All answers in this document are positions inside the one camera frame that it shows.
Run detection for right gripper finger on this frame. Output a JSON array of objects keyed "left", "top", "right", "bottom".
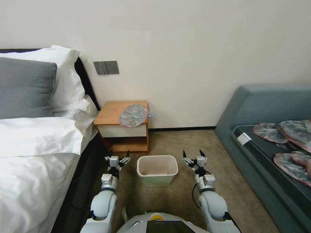
[
  {"left": 199, "top": 149, "right": 209, "bottom": 164},
  {"left": 182, "top": 150, "right": 196, "bottom": 168}
]

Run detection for white plastic trash can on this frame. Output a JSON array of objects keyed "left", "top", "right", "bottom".
[{"left": 136, "top": 155, "right": 179, "bottom": 188}]

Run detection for translucent grey garbage bag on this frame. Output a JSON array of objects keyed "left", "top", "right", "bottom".
[
  {"left": 275, "top": 119, "right": 311, "bottom": 154},
  {"left": 273, "top": 151, "right": 311, "bottom": 187},
  {"left": 118, "top": 104, "right": 149, "bottom": 128},
  {"left": 252, "top": 122, "right": 290, "bottom": 144}
]

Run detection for black baseboard strip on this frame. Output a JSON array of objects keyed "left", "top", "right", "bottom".
[{"left": 148, "top": 126, "right": 217, "bottom": 133}]

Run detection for wooden nightstand with white drawer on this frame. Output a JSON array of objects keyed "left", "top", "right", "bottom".
[{"left": 94, "top": 100, "right": 150, "bottom": 154}]

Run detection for white label tag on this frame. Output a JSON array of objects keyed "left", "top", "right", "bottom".
[{"left": 237, "top": 133, "right": 252, "bottom": 146}]

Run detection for blue-grey sofa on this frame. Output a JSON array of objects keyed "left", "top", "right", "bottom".
[{"left": 214, "top": 83, "right": 311, "bottom": 233}]

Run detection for white robot front shell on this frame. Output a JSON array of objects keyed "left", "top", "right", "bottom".
[{"left": 116, "top": 212, "right": 207, "bottom": 233}]

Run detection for dark sofa seat cushion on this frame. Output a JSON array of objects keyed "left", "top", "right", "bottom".
[{"left": 231, "top": 125, "right": 311, "bottom": 202}]

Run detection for white duvet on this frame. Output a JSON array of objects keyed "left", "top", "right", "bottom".
[{"left": 0, "top": 95, "right": 99, "bottom": 233}]

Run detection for white pillow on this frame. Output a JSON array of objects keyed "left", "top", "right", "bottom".
[{"left": 0, "top": 44, "right": 91, "bottom": 119}]

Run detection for grey textured pillow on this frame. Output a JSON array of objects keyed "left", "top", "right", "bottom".
[{"left": 0, "top": 57, "right": 58, "bottom": 120}]

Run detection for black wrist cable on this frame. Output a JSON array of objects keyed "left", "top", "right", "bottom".
[{"left": 191, "top": 182, "right": 200, "bottom": 208}]

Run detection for black bed frame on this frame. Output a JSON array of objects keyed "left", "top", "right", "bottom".
[{"left": 50, "top": 132, "right": 111, "bottom": 233}]

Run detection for black floor cable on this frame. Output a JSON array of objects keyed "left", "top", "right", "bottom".
[{"left": 70, "top": 169, "right": 94, "bottom": 210}]

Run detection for grey wall switch panel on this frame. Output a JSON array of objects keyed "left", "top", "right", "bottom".
[{"left": 93, "top": 60, "right": 120, "bottom": 75}]

